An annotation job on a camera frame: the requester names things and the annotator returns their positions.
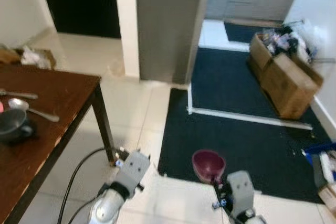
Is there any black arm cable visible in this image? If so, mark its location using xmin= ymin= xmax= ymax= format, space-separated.
xmin=57 ymin=147 xmax=113 ymax=224

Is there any black floor rug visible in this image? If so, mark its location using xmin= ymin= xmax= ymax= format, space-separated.
xmin=157 ymin=46 xmax=336 ymax=205

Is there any silver spoon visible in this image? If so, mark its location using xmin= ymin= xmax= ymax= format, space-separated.
xmin=8 ymin=98 xmax=60 ymax=123

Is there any purple bowl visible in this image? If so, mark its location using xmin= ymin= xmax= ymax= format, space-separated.
xmin=192 ymin=150 xmax=226 ymax=184

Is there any small brown cardboard box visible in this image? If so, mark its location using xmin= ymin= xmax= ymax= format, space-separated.
xmin=318 ymin=182 xmax=336 ymax=214

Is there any mixed rubbish pile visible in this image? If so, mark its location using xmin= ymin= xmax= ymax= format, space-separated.
xmin=265 ymin=22 xmax=316 ymax=65

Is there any large brown cardboard box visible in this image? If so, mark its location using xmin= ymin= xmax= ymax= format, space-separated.
xmin=247 ymin=33 xmax=324 ymax=120

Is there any dark kitchen mat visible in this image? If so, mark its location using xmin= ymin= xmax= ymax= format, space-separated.
xmin=224 ymin=21 xmax=284 ymax=44

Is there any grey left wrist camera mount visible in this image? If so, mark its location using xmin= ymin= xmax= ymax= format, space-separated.
xmin=117 ymin=151 xmax=151 ymax=193

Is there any crumpled white paper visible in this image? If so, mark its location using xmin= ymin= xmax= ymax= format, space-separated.
xmin=21 ymin=47 xmax=45 ymax=67

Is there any grey door panel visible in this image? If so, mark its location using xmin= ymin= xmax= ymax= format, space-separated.
xmin=135 ymin=0 xmax=211 ymax=84

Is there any dark grey mug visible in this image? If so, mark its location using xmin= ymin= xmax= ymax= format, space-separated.
xmin=0 ymin=109 xmax=36 ymax=143

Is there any low open cardboard box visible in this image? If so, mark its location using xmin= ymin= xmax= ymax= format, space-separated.
xmin=0 ymin=46 xmax=57 ymax=70

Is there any blue plastic crate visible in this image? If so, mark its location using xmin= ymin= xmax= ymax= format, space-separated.
xmin=303 ymin=143 xmax=336 ymax=169

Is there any white floor tape strip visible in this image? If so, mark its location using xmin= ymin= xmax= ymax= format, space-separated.
xmin=187 ymin=89 xmax=313 ymax=131

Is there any silver cutlery handle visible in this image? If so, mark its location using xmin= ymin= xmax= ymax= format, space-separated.
xmin=0 ymin=89 xmax=39 ymax=100

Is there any white plastic container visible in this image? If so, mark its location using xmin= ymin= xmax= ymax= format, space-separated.
xmin=313 ymin=153 xmax=336 ymax=188

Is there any dark brown wooden table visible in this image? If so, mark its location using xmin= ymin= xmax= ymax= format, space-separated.
xmin=0 ymin=64 xmax=119 ymax=224

